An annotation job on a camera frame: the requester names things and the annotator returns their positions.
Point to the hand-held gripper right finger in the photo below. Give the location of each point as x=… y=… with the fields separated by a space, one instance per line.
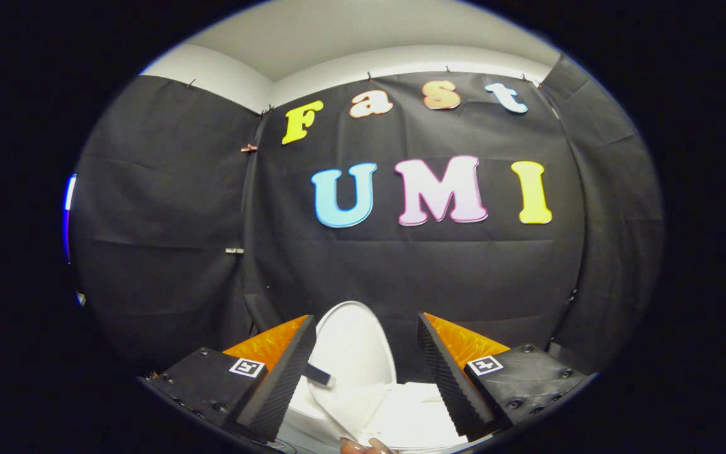
x=454 y=381

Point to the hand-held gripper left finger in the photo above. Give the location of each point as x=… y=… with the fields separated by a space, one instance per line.
x=278 y=388

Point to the black backdrop cloth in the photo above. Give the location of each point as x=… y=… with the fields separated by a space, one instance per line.
x=401 y=271

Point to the row of dark cloth clips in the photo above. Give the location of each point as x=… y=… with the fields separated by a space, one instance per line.
x=369 y=76

